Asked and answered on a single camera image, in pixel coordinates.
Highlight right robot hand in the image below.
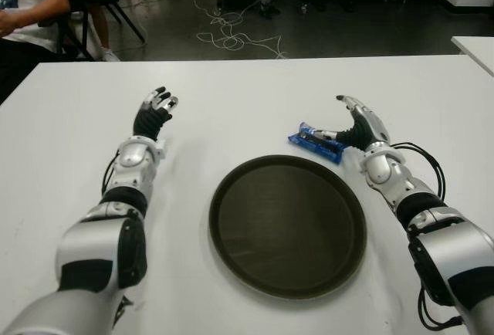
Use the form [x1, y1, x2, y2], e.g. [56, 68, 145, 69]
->
[308, 94, 391, 154]

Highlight seated person in white shirt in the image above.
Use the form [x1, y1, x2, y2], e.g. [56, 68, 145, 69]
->
[0, 0, 121, 107]

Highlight round dark brown tray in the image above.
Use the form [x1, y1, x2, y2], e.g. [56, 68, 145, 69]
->
[208, 154, 367, 300]

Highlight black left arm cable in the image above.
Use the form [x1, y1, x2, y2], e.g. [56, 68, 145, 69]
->
[100, 149, 123, 197]

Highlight blue Oreo cookie package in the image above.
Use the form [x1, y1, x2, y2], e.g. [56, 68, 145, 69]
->
[287, 121, 344, 165]

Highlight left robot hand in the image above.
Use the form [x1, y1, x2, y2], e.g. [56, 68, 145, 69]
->
[133, 86, 181, 143]

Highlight tangled white floor cable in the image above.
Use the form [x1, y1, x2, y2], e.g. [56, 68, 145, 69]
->
[192, 0, 289, 60]

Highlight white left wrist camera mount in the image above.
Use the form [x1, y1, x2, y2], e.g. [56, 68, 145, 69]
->
[156, 138, 171, 161]

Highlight white side table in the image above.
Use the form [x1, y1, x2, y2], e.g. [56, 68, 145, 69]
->
[450, 35, 494, 80]

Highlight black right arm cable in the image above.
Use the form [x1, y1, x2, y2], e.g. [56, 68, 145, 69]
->
[389, 141, 464, 330]

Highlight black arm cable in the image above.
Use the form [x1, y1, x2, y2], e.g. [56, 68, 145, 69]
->
[100, 149, 123, 197]
[389, 141, 464, 330]

